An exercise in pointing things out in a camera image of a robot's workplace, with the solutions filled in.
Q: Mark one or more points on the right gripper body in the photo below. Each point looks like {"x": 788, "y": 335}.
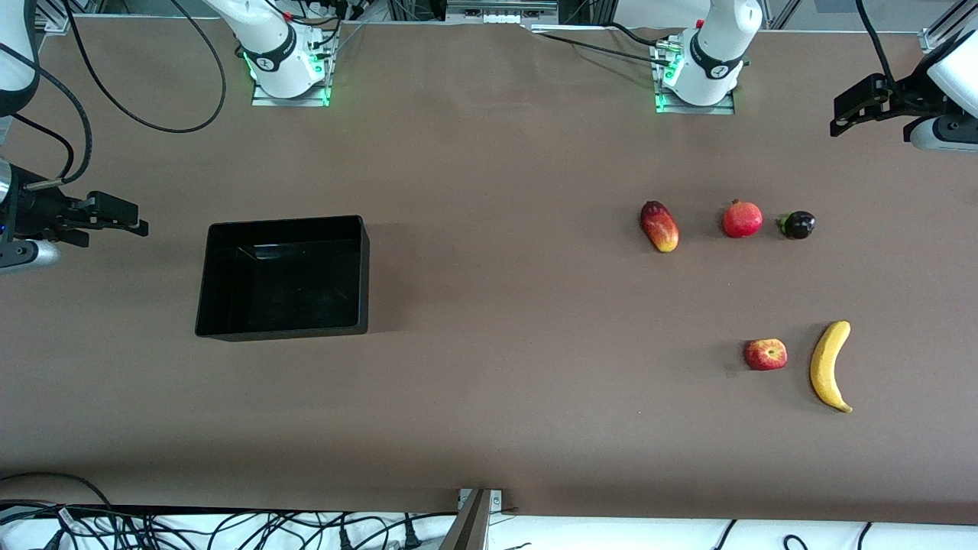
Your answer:
{"x": 37, "y": 210}

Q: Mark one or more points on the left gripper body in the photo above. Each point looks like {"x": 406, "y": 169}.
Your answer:
{"x": 907, "y": 97}

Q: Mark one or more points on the black plastic box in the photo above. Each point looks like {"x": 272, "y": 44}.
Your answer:
{"x": 283, "y": 305}

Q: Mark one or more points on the yellow banana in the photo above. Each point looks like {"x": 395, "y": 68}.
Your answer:
{"x": 824, "y": 367}

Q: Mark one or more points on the red apple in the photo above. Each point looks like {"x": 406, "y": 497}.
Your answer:
{"x": 765, "y": 355}

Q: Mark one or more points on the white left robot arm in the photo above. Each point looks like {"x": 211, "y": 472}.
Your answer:
{"x": 714, "y": 46}

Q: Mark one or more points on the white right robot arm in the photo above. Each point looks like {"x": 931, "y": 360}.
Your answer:
{"x": 279, "y": 46}

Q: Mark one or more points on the dark purple eggplant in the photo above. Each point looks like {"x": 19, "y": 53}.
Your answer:
{"x": 798, "y": 225}

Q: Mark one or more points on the red pomegranate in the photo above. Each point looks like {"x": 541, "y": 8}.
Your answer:
{"x": 743, "y": 219}

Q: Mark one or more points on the red yellow mango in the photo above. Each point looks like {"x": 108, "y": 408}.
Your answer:
{"x": 659, "y": 227}

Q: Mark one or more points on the grey power strip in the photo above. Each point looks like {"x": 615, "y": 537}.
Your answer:
{"x": 500, "y": 14}

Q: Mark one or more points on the brown table cover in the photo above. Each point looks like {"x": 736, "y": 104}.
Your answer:
{"x": 489, "y": 428}

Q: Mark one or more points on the aluminium frame profile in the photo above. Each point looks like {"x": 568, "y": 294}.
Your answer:
{"x": 934, "y": 37}
{"x": 53, "y": 23}

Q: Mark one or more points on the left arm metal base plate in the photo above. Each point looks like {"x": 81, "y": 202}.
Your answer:
{"x": 695, "y": 109}

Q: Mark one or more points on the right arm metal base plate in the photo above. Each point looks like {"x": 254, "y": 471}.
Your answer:
{"x": 290, "y": 101}

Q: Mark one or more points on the aluminium camera post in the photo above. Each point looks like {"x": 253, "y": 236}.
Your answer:
{"x": 470, "y": 527}

